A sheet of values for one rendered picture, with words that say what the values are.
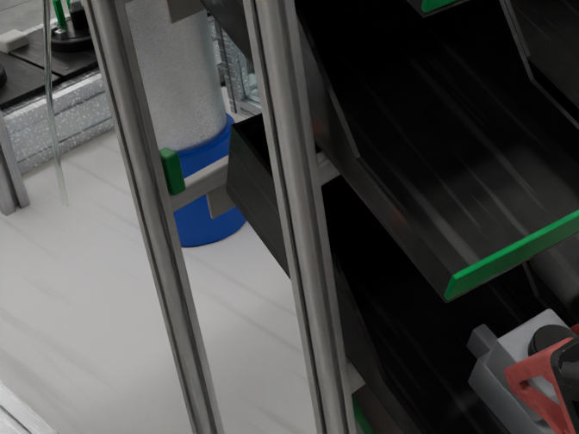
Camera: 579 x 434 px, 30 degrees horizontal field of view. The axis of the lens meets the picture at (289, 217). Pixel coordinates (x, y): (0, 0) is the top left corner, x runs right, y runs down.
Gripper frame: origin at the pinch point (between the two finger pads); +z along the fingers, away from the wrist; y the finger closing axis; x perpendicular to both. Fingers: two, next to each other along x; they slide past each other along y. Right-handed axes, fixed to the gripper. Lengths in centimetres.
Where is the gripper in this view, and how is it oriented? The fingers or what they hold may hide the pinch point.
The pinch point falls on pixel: (547, 362)
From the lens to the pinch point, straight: 64.4
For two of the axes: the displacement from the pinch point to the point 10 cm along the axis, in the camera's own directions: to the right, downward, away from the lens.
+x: 3.7, 9.1, 1.6
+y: -8.1, 4.0, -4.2
